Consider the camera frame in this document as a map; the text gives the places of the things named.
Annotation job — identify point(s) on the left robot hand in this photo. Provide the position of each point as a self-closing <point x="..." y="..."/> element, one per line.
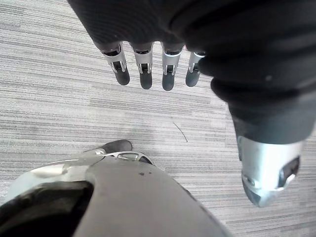
<point x="222" y="49"/>

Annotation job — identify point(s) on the thin dark thread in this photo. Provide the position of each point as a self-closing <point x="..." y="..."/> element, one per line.
<point x="181" y="132"/>

